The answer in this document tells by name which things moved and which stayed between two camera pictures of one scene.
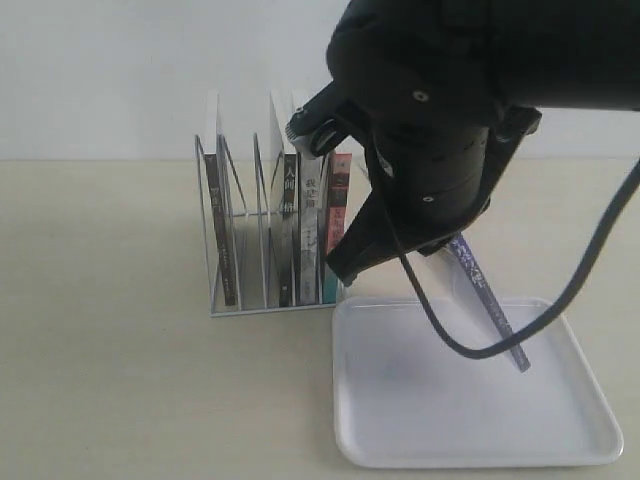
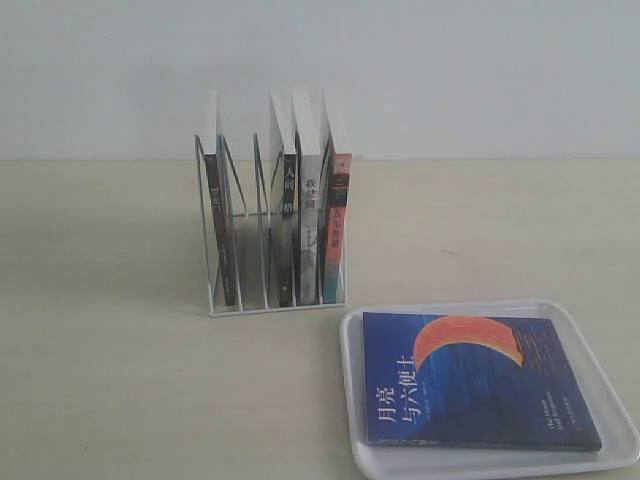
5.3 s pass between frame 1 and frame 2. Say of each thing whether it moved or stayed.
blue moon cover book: moved
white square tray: stayed
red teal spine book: stayed
